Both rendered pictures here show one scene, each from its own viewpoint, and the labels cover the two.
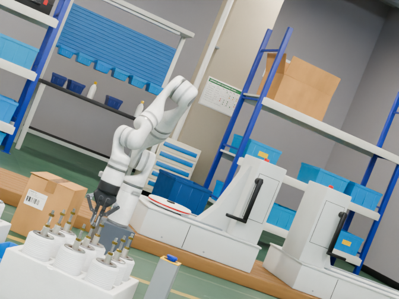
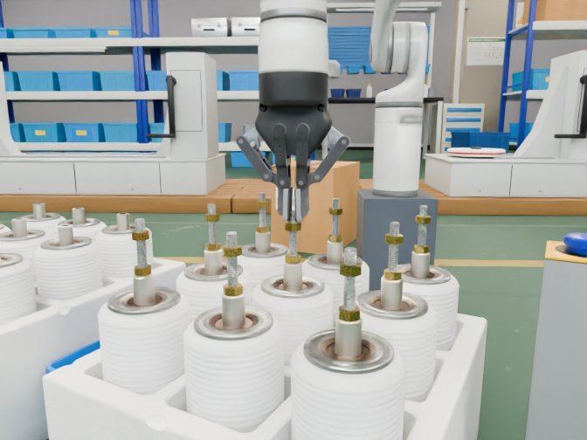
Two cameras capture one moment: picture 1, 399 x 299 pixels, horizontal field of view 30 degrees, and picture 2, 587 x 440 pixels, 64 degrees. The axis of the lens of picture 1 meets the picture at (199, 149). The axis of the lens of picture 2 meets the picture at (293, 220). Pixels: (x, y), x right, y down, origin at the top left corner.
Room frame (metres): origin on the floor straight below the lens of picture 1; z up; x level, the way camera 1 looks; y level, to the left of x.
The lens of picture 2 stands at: (2.11, 0.06, 0.44)
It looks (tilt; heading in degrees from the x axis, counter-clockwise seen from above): 11 degrees down; 21
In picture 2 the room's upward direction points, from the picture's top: straight up
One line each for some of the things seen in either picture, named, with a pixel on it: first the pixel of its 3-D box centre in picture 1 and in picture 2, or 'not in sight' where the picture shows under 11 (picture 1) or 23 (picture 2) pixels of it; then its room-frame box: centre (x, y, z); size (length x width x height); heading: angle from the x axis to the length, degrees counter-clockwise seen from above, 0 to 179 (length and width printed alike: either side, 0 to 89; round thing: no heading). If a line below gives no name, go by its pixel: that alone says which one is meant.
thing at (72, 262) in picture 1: (64, 274); (236, 408); (2.48, 0.26, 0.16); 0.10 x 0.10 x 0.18
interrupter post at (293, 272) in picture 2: (85, 242); (293, 275); (2.60, 0.24, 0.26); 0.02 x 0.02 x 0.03
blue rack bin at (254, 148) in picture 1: (253, 151); (539, 81); (7.91, -0.55, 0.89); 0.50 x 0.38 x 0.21; 20
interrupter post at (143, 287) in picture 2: (44, 231); (144, 289); (2.50, 0.38, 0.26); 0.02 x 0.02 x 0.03
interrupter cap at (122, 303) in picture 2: (43, 235); (144, 300); (2.50, 0.38, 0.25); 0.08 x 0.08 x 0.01
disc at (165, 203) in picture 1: (170, 204); (475, 151); (4.92, 0.04, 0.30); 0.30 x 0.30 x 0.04
